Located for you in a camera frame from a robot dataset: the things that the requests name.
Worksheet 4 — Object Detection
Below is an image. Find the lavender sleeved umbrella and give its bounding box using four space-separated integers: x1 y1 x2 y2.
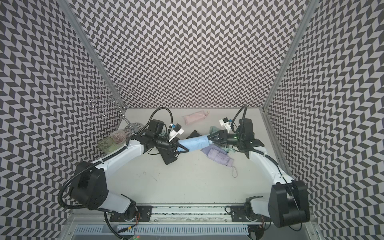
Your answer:
208 148 238 178

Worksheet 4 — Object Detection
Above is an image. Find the black sleeved umbrella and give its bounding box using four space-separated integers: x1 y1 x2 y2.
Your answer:
159 149 178 165
187 130 201 139

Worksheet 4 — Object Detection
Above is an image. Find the ribbed glass bowl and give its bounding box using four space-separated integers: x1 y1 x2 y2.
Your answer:
109 130 127 145

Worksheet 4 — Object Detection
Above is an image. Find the wire glass rack stand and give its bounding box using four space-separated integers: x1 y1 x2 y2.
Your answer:
87 86 141 137

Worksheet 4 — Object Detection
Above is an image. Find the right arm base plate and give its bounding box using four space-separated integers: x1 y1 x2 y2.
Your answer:
224 206 271 223

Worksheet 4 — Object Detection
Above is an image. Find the mint green sleeved umbrella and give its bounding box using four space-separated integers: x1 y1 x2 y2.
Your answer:
210 126 236 153

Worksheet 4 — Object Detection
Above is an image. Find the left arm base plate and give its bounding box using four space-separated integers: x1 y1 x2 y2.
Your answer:
109 205 153 223

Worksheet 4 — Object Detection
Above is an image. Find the lavender sleeve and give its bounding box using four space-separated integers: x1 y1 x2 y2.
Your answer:
201 144 221 155

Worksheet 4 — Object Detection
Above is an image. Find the green drinking glass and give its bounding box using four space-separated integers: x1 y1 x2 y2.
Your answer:
98 137 117 155

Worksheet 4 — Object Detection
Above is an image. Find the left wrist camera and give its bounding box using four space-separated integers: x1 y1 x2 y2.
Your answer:
169 124 184 142

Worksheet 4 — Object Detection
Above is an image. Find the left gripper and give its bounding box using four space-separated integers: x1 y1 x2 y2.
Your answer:
155 135 190 156

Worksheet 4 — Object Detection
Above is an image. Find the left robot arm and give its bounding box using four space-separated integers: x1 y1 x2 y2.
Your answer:
58 117 189 221

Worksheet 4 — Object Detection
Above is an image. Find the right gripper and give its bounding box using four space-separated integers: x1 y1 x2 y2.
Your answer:
207 130 243 148

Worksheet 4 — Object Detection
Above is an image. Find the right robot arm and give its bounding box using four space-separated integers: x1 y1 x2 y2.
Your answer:
208 106 311 228

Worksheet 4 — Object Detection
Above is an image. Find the blue sleeved umbrella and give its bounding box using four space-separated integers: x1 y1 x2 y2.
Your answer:
179 135 213 152

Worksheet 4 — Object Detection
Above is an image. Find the pink sleeved umbrella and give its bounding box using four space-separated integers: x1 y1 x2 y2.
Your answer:
183 111 210 125

